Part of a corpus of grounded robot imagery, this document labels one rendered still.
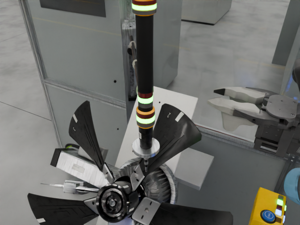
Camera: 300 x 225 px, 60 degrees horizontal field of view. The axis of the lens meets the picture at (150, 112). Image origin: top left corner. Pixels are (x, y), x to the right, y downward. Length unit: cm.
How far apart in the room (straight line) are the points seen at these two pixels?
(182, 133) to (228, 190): 101
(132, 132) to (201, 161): 51
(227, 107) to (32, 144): 276
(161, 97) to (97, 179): 42
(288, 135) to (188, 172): 99
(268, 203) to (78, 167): 75
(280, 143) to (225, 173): 117
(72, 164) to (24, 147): 198
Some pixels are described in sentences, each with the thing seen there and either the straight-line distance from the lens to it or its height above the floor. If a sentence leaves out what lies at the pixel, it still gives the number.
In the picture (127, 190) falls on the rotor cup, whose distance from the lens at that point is 85.
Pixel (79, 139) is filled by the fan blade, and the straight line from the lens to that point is 103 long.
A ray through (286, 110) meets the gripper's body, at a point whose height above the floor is 167.
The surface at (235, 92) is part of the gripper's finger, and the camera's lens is 52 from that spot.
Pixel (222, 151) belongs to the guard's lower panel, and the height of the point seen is 88.
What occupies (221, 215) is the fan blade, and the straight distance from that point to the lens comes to 87.
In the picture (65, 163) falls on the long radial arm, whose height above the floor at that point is 111.
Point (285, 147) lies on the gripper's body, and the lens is 50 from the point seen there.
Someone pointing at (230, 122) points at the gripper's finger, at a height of 163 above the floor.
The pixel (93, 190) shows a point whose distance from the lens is 105.
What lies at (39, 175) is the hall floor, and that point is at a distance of 275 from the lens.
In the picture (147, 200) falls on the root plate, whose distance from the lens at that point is 91.
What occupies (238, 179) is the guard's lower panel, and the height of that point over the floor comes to 71.
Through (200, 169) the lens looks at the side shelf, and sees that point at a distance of 145.
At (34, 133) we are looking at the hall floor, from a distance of 324.
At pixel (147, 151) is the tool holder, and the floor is 147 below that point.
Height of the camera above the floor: 192
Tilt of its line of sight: 36 degrees down
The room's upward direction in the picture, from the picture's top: straight up
